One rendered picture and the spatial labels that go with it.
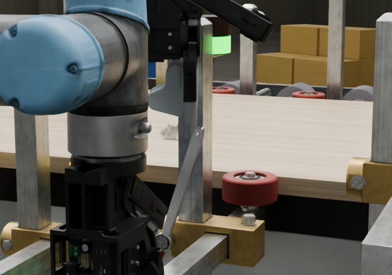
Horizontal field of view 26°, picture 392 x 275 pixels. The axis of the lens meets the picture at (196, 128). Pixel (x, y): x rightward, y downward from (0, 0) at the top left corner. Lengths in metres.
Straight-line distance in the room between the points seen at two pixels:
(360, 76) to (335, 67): 5.92
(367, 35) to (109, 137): 7.39
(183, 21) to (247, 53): 1.23
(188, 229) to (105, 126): 0.39
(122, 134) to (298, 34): 7.81
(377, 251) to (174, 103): 0.35
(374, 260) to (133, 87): 0.26
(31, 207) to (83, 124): 0.48
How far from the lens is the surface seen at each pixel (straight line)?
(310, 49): 8.45
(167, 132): 1.54
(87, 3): 0.75
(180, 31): 0.98
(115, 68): 0.70
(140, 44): 0.76
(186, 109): 1.00
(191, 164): 1.04
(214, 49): 1.12
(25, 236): 1.25
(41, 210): 1.24
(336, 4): 2.14
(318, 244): 1.31
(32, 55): 0.64
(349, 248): 1.31
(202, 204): 1.11
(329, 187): 1.24
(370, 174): 1.04
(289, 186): 1.25
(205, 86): 1.09
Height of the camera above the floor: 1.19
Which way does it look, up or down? 10 degrees down
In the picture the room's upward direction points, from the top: straight up
